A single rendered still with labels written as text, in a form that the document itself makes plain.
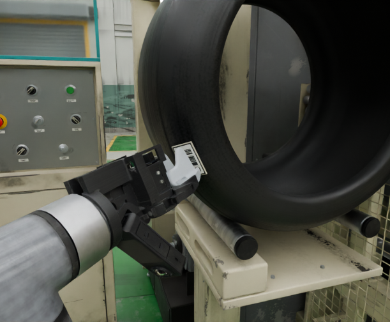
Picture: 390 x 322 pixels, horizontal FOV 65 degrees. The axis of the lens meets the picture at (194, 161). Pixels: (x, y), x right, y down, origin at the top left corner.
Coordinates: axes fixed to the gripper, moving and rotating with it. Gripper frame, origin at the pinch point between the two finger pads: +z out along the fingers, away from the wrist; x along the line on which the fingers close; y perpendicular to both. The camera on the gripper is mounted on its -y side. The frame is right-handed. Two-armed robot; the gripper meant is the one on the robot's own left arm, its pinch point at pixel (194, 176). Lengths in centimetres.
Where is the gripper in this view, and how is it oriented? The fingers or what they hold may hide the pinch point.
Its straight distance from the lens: 48.8
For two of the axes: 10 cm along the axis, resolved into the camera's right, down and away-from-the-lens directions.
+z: 5.2, -3.1, 7.9
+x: -7.8, 2.1, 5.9
